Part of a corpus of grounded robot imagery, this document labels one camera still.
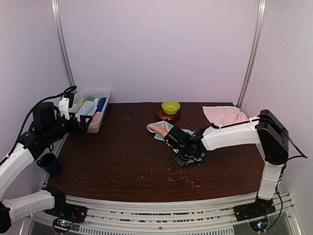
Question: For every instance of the red rolled towel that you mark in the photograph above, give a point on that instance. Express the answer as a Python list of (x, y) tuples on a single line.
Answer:
[(96, 117)]

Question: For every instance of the dark blue rolled towel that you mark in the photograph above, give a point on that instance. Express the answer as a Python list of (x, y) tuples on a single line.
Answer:
[(101, 104)]

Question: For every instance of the green plastic bowl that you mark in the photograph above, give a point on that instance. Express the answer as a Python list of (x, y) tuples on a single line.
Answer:
[(170, 107)]

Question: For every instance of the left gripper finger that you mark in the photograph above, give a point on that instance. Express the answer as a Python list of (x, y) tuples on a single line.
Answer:
[(84, 122), (73, 117)]

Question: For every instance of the red floral plate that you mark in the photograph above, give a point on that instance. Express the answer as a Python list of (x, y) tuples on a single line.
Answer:
[(163, 116)]

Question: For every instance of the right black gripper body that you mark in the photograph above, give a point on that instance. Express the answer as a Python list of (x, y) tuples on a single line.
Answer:
[(183, 153)]

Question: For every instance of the green rolled towel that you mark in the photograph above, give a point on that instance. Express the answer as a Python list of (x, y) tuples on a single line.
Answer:
[(89, 98)]

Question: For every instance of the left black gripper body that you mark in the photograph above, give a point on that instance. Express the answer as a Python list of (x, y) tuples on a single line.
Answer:
[(73, 129)]

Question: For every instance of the dark blue mug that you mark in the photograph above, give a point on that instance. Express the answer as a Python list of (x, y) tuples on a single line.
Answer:
[(50, 164)]

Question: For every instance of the white rolled towel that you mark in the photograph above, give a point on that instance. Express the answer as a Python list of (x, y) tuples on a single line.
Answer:
[(96, 100)]

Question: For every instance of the blue polka dot towel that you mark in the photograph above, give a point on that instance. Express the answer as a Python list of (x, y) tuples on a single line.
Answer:
[(161, 129)]

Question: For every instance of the yellow rolled towel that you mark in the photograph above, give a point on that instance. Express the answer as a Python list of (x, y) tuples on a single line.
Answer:
[(80, 102)]

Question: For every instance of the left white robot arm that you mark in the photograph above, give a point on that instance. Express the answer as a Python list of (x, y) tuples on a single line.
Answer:
[(49, 126)]

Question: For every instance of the right aluminium frame post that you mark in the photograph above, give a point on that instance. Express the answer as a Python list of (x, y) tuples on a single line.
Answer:
[(256, 43)]

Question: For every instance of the light blue rolled towel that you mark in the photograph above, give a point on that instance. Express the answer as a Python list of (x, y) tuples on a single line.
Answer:
[(86, 109)]

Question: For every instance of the white plastic basket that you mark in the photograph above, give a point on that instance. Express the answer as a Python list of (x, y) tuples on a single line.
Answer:
[(94, 128)]

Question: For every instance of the pink towel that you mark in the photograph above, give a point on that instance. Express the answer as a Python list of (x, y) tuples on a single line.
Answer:
[(224, 115)]

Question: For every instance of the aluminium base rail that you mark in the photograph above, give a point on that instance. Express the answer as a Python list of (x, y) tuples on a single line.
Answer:
[(202, 217)]

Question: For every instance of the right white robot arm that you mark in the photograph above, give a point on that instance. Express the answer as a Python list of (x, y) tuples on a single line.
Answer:
[(264, 130)]

